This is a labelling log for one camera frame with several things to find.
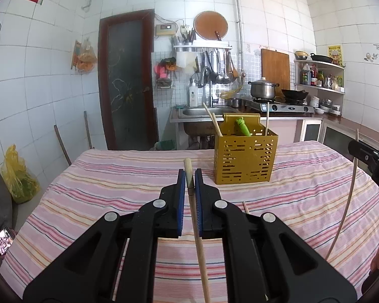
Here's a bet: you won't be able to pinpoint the black wok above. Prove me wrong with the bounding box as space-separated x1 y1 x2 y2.
281 88 309 100

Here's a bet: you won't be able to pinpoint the smartphone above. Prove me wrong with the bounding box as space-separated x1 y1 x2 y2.
0 226 15 256

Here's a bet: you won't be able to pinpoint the green frog spoon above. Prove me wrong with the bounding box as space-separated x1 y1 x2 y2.
235 117 251 136

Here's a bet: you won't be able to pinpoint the grey wall pipe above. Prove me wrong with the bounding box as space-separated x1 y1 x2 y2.
232 0 244 73

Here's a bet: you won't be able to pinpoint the pink striped tablecloth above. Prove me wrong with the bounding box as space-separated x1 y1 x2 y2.
0 140 379 303

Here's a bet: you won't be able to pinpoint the yellow hose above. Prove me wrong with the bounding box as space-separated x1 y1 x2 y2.
219 82 241 100

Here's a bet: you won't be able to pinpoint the white hanging plastic bag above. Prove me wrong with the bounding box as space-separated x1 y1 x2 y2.
176 50 200 70

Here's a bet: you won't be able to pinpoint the metal pole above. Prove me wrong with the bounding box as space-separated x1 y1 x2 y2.
84 111 93 150

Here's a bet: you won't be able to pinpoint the orange hanging plastic bag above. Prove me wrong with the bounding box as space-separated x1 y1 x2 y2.
71 38 98 74

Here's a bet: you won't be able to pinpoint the metal knife holder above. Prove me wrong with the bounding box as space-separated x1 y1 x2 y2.
172 28 197 46

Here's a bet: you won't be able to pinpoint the gas stove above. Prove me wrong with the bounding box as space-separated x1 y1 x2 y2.
245 98 315 114

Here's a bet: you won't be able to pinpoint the wooden stick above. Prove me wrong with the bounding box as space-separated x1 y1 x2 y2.
54 124 72 165

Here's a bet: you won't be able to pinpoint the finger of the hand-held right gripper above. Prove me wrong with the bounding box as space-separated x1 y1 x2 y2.
348 139 379 170

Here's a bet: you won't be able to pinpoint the metal wall rack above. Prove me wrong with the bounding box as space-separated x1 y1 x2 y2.
173 42 232 51

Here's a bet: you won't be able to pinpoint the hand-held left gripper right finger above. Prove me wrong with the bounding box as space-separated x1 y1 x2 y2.
194 168 357 303

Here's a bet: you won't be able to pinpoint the dark wooden glass door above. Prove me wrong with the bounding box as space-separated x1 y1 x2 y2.
98 9 159 151

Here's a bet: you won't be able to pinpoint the pink hanging scrubbers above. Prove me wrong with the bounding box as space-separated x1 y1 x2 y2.
155 57 177 79

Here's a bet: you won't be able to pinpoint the yellow plastic bag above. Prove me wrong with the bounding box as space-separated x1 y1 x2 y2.
2 144 40 204

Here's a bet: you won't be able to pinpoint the yellow perforated utensil holder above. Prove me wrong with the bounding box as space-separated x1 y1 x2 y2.
214 113 278 185

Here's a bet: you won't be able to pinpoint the stainless steel sink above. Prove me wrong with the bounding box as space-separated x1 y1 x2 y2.
170 106 261 147

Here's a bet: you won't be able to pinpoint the white wall control box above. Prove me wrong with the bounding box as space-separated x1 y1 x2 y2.
155 23 177 37

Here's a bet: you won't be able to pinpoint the kitchen counter cabinet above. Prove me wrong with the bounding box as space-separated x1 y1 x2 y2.
265 114 379 171

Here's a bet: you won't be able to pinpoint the metal faucet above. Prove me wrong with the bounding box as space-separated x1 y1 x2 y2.
197 66 220 108

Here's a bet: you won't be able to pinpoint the black pan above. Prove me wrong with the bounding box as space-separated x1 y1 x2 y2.
310 53 334 64

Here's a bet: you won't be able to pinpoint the wooden cutting board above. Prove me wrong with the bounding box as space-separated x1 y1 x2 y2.
260 48 291 97

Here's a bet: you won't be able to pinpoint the row of condiment bottles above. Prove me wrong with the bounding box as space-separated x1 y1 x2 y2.
300 64 344 90

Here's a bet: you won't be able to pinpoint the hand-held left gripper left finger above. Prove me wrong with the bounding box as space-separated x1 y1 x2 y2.
23 169 187 303

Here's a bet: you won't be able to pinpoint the stack of bowls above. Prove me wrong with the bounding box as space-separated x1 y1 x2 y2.
310 95 342 116

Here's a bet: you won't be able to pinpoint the white soap bottle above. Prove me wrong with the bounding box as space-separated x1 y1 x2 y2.
188 78 199 107

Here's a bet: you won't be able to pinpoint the yellow wall poster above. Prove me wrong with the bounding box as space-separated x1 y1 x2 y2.
327 45 343 67

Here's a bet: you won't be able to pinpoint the row of hanging kitchen utensils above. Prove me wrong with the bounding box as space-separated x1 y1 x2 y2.
202 49 241 86

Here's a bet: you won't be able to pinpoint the round orange pot lid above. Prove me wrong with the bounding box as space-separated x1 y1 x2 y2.
194 11 229 41

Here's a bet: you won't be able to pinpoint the white corner shelf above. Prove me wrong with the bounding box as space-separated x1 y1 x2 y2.
293 58 346 95

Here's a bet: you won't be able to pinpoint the stainless steel pot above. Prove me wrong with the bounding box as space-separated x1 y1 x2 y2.
248 77 280 99

